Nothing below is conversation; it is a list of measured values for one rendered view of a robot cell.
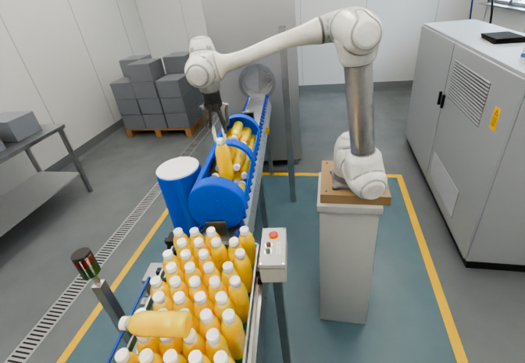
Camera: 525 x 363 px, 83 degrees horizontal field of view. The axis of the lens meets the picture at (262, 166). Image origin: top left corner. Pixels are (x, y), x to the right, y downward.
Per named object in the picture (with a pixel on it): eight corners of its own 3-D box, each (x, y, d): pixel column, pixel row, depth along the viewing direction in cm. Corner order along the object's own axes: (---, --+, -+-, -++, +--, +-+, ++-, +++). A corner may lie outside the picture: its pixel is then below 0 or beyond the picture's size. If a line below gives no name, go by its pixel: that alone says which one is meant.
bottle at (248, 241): (247, 270, 134) (241, 240, 124) (240, 261, 139) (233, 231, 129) (260, 263, 136) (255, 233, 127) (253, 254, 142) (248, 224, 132)
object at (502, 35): (508, 34, 238) (510, 30, 236) (531, 42, 211) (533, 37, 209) (476, 37, 243) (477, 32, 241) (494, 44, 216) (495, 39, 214)
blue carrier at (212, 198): (262, 147, 224) (258, 112, 209) (248, 229, 150) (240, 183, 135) (225, 150, 227) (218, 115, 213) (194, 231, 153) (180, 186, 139)
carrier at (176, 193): (208, 279, 223) (229, 252, 245) (180, 184, 178) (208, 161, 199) (180, 268, 236) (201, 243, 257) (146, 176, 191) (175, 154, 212)
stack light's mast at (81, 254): (109, 275, 114) (93, 246, 106) (101, 290, 109) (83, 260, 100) (94, 275, 115) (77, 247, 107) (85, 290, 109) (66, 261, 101)
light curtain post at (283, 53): (295, 197, 321) (285, 25, 234) (295, 201, 316) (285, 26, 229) (290, 198, 322) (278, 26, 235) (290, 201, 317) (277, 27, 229)
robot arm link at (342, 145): (358, 161, 163) (362, 124, 152) (371, 179, 147) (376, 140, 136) (329, 165, 163) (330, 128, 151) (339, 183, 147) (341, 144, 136)
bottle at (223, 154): (230, 172, 151) (223, 138, 143) (237, 177, 146) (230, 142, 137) (217, 177, 148) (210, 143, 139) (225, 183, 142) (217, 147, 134)
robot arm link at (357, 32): (373, 176, 146) (394, 203, 127) (341, 183, 147) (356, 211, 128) (368, 0, 106) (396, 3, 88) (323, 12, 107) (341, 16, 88)
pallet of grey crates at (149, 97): (208, 117, 556) (194, 50, 495) (192, 137, 489) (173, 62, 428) (151, 119, 582) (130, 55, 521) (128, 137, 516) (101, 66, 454)
